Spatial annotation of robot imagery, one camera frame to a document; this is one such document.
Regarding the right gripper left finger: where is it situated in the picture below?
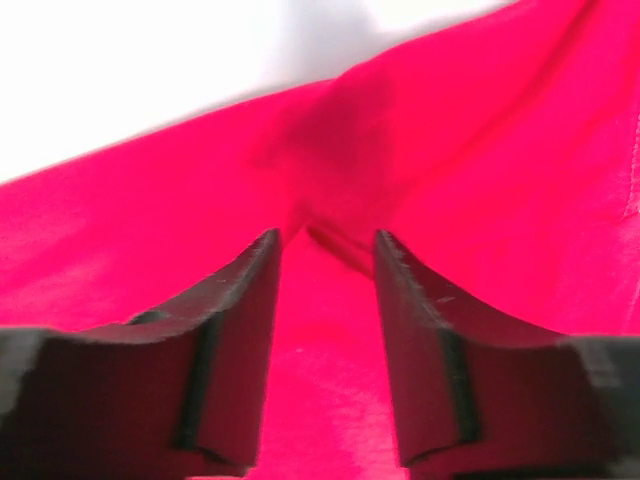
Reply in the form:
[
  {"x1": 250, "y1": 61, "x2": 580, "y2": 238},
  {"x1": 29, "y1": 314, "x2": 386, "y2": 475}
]
[{"x1": 1, "y1": 229, "x2": 282, "y2": 479}]

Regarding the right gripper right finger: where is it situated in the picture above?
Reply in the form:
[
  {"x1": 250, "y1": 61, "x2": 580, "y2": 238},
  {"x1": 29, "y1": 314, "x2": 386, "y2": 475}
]
[{"x1": 374, "y1": 230, "x2": 639, "y2": 479}]

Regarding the red t shirt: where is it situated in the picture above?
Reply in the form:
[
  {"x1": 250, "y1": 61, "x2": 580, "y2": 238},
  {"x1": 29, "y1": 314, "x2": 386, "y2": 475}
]
[{"x1": 1, "y1": 1, "x2": 639, "y2": 479}]

